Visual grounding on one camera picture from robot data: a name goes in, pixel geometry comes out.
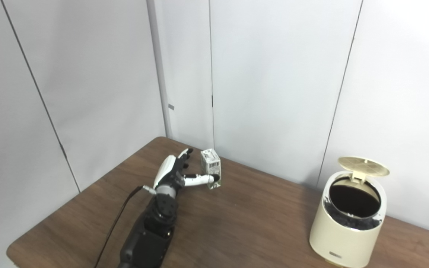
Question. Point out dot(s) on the cream-colored bin body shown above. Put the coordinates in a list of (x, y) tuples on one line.
[(345, 242)]

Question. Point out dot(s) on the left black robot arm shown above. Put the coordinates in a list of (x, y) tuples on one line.
[(147, 234)]

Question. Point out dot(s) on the white green milk carton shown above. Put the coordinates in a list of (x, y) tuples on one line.
[(210, 163)]

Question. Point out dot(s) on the black bin liner bag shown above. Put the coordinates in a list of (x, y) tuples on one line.
[(352, 201)]

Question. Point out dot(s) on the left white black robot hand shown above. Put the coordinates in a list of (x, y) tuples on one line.
[(169, 175)]

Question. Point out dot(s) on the white corner pole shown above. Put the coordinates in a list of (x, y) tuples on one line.
[(158, 74)]

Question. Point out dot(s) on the cream round bin lid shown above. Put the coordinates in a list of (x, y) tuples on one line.
[(363, 165)]

